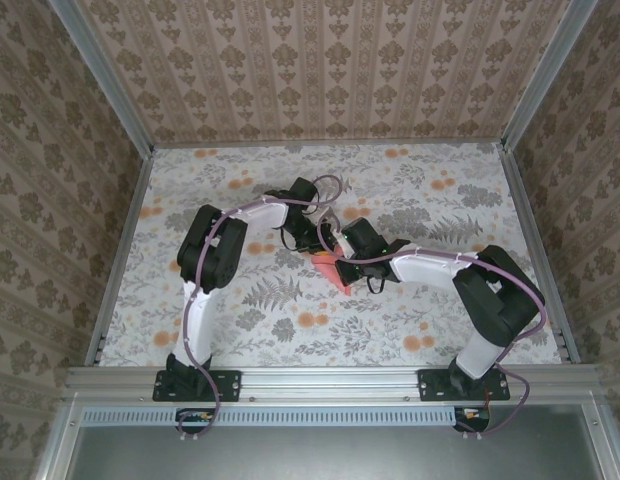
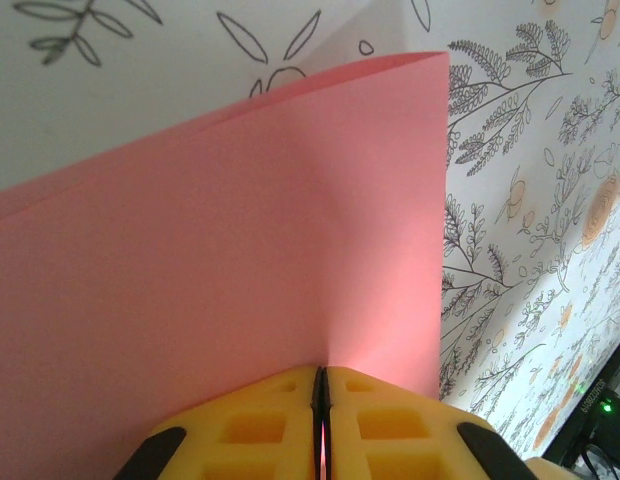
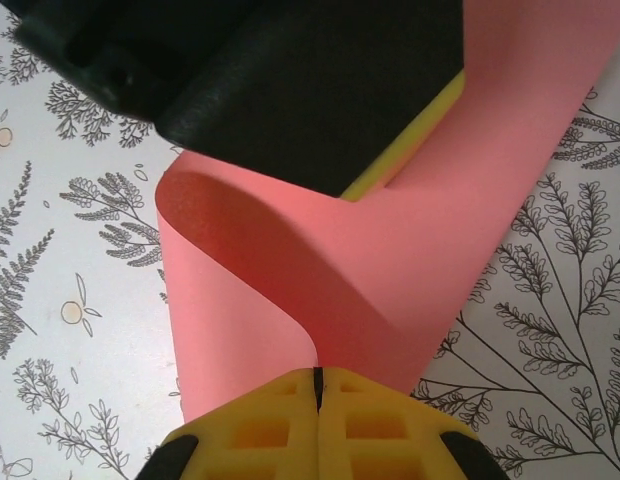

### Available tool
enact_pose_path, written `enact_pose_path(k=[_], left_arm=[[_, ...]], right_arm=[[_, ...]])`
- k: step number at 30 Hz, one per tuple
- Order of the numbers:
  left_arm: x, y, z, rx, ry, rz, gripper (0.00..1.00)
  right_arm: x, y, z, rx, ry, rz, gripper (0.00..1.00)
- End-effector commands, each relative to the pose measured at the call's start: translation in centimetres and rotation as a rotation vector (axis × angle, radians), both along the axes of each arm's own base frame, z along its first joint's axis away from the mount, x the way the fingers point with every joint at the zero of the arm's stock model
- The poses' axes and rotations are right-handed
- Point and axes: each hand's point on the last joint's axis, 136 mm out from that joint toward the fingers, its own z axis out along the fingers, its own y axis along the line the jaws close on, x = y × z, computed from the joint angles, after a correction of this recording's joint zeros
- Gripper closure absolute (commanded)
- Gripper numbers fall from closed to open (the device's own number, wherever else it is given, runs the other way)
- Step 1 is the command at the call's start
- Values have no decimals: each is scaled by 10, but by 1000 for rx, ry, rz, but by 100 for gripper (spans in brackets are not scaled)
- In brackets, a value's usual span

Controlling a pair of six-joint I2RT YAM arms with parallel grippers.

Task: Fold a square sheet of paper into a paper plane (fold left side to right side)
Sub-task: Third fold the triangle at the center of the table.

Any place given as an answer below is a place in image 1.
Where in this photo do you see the pink cloth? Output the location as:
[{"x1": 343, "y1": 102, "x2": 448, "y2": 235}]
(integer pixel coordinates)
[{"x1": 309, "y1": 252, "x2": 372, "y2": 297}]

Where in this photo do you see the floral patterned table cover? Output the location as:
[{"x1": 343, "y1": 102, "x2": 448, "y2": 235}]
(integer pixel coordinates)
[{"x1": 97, "y1": 143, "x2": 565, "y2": 369}]

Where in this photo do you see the black connector board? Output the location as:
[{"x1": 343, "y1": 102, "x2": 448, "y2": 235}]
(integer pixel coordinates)
[
  {"x1": 452, "y1": 404, "x2": 492, "y2": 434},
  {"x1": 175, "y1": 407, "x2": 217, "y2": 435}
]

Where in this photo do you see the grey metal panel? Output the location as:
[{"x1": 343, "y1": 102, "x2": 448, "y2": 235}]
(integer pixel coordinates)
[{"x1": 34, "y1": 394, "x2": 620, "y2": 480}]

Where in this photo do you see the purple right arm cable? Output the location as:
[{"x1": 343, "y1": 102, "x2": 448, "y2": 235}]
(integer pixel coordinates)
[{"x1": 333, "y1": 248, "x2": 547, "y2": 442}]

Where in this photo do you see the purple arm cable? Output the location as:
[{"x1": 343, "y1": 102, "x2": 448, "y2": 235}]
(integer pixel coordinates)
[
  {"x1": 333, "y1": 248, "x2": 547, "y2": 442},
  {"x1": 178, "y1": 173, "x2": 342, "y2": 442}
]

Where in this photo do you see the aluminium frame beam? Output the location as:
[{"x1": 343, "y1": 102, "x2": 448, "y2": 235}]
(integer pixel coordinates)
[{"x1": 63, "y1": 363, "x2": 605, "y2": 404}]

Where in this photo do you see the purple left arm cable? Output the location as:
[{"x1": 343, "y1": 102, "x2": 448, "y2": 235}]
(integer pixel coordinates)
[{"x1": 178, "y1": 173, "x2": 342, "y2": 442}]

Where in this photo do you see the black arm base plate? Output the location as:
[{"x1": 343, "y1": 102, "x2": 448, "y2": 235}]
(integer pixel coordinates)
[
  {"x1": 152, "y1": 368, "x2": 241, "y2": 403},
  {"x1": 418, "y1": 368, "x2": 511, "y2": 403}
]

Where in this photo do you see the aluminium side rail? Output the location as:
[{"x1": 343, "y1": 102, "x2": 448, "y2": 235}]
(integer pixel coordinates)
[
  {"x1": 83, "y1": 147, "x2": 157, "y2": 369},
  {"x1": 499, "y1": 144, "x2": 584, "y2": 365}
]

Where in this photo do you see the grey slotted cable duct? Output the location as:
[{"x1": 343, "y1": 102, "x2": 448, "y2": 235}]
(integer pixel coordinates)
[{"x1": 82, "y1": 405, "x2": 461, "y2": 427}]

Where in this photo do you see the aluminium frame post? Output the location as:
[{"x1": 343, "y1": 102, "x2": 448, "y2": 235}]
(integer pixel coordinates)
[
  {"x1": 499, "y1": 0, "x2": 594, "y2": 151},
  {"x1": 48, "y1": 0, "x2": 157, "y2": 154}
]

